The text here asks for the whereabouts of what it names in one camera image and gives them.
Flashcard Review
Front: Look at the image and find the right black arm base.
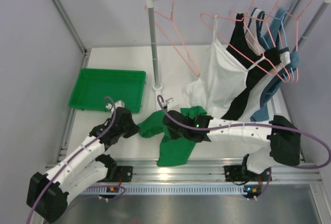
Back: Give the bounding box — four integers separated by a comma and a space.
224, 165, 270, 185

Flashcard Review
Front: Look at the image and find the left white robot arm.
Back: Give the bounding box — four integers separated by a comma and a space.
26, 107, 139, 223

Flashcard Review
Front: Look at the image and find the white slotted cable duct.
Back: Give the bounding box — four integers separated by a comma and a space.
77, 185, 262, 195

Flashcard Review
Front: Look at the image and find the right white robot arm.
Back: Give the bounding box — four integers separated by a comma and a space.
162, 110, 300, 181

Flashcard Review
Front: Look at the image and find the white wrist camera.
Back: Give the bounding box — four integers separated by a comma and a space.
165, 98, 180, 112
106, 100, 125, 113

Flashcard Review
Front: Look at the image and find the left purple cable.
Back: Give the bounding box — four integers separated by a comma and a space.
25, 96, 126, 224

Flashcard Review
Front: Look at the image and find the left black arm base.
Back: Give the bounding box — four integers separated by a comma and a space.
99, 166, 133, 183

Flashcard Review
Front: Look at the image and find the green plastic tray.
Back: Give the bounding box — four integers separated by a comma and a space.
68, 68, 146, 114

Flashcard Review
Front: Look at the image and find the pink wire hanger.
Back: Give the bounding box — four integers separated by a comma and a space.
288, 0, 313, 83
144, 0, 201, 77

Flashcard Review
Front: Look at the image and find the black tank top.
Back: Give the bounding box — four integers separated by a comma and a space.
221, 13, 282, 122

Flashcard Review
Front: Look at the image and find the white clothes rack foot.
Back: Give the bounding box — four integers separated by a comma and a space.
152, 84, 179, 111

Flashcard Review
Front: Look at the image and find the pink hanger with black top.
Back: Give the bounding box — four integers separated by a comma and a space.
229, 0, 291, 83

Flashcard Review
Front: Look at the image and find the aluminium table edge rail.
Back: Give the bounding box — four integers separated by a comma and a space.
116, 158, 322, 184

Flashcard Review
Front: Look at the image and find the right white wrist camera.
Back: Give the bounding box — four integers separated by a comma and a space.
165, 98, 180, 112

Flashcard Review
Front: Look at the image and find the white blue trimmed tank top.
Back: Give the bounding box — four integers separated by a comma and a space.
241, 7, 290, 121

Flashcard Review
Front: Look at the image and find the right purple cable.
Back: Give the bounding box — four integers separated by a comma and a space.
156, 94, 331, 199

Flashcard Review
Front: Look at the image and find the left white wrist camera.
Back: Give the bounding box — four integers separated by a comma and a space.
106, 100, 125, 113

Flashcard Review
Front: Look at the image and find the green tank top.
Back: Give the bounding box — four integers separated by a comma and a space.
137, 106, 208, 167

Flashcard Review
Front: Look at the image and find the purple cable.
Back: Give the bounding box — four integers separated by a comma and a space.
25, 96, 126, 224
156, 94, 331, 199

